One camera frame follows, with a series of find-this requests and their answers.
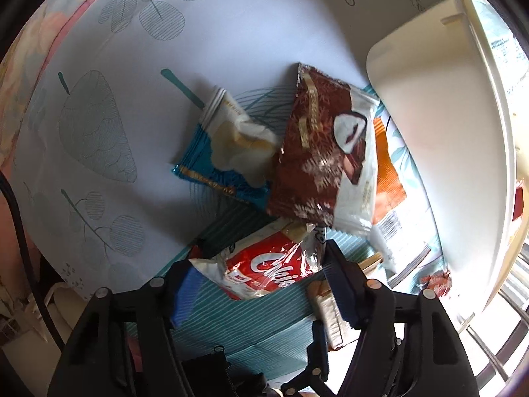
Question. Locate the pastel patterned blanket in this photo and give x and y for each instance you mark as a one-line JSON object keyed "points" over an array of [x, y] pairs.
{"points": [[24, 49]]}

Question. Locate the window with metal grille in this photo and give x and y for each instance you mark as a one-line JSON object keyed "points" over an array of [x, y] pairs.
{"points": [[508, 293]]}

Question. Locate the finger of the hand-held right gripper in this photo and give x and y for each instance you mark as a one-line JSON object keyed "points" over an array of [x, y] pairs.
{"points": [[318, 347]]}

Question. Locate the leaf-print tablecloth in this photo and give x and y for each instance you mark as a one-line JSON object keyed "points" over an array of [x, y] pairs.
{"points": [[248, 41]]}

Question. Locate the brown snowflake snack packet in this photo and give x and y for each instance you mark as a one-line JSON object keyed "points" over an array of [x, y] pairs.
{"points": [[314, 161]]}

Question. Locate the red and white snack packet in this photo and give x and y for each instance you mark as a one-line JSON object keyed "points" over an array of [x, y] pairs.
{"points": [[264, 273]]}

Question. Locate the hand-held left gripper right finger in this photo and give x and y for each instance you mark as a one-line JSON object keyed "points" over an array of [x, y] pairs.
{"points": [[343, 289]]}

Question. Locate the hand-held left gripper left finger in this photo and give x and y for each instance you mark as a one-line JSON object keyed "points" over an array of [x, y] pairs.
{"points": [[186, 293]]}

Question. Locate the white plastic bin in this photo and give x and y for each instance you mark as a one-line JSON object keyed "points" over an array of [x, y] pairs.
{"points": [[446, 153]]}

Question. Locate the orange snack packet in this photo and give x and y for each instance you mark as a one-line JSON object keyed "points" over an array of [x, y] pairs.
{"points": [[386, 178]]}

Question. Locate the blue and white snack packet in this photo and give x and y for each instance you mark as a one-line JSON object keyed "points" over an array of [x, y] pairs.
{"points": [[198, 161]]}

